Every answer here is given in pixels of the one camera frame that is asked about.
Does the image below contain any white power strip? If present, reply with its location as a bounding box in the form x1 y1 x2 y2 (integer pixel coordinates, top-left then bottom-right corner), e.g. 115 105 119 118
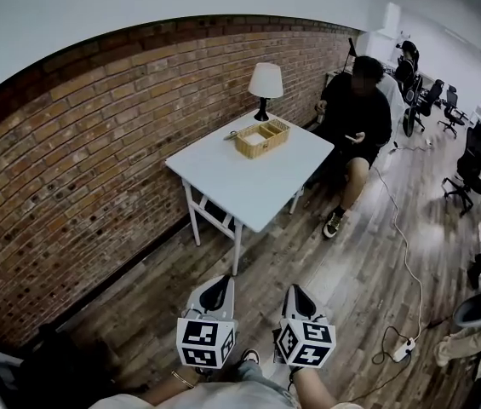
390 337 418 362

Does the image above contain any person's shoe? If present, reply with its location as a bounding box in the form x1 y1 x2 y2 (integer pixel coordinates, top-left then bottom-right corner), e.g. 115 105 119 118
239 347 262 365

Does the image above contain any person's right forearm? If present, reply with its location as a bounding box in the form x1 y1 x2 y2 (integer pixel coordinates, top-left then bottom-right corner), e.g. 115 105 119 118
289 366 340 409

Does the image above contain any thin gold bracelet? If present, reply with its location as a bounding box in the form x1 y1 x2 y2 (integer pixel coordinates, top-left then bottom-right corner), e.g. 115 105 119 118
170 370 197 389

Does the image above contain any black stand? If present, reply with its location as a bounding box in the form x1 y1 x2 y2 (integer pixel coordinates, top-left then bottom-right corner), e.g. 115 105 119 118
345 36 359 75

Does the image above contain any grey seat chair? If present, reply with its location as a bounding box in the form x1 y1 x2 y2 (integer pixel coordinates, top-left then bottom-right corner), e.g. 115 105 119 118
452 288 481 331

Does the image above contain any white shade table lamp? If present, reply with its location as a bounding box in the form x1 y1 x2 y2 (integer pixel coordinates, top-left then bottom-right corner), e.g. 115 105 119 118
247 61 285 123

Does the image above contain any black cable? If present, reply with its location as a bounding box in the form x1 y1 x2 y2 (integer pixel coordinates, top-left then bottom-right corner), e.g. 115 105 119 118
370 325 409 366

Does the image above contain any person's grey clothing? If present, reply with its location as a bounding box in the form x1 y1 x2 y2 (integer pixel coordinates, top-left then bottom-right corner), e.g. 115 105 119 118
90 359 305 409

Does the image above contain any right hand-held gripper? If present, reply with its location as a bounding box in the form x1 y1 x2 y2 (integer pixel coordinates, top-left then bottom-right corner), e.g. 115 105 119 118
272 284 337 368

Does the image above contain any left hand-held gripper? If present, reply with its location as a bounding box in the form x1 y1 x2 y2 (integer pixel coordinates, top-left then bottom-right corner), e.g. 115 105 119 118
175 275 239 370

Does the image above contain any black office chair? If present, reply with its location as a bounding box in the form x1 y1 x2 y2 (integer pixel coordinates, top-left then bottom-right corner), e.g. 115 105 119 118
437 84 467 136
400 76 445 138
441 124 481 217

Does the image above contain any woven wicker holder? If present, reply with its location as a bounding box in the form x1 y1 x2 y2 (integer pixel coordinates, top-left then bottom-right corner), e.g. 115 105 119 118
234 118 292 160

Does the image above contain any white cable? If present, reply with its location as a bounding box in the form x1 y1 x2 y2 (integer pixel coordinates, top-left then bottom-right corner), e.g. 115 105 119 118
369 141 432 341

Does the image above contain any white table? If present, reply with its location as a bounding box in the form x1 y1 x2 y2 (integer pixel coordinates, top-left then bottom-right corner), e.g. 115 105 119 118
165 108 335 277

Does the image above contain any person's left forearm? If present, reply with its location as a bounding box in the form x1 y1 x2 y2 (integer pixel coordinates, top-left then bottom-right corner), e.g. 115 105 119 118
135 365 209 406

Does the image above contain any black bag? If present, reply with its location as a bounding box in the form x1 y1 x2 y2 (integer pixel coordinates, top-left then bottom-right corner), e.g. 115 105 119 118
14 324 116 402

